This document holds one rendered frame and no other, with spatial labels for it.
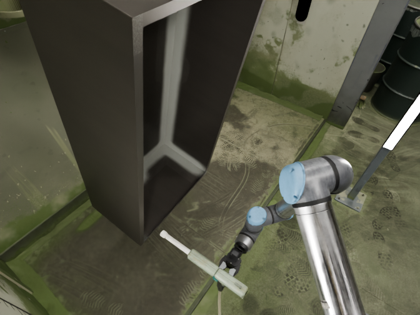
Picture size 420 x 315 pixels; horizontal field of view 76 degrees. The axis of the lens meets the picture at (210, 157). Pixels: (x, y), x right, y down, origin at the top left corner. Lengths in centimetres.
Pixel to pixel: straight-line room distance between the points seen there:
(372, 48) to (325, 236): 204
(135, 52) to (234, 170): 186
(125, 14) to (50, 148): 167
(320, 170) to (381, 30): 190
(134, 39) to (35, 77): 166
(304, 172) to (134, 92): 51
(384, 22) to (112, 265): 259
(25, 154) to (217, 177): 136
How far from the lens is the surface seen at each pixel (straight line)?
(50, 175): 213
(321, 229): 85
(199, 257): 135
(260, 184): 226
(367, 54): 270
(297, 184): 81
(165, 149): 181
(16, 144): 209
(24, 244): 220
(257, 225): 137
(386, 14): 260
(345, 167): 91
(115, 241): 204
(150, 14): 55
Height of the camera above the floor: 181
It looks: 48 degrees down
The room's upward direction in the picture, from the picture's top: 2 degrees clockwise
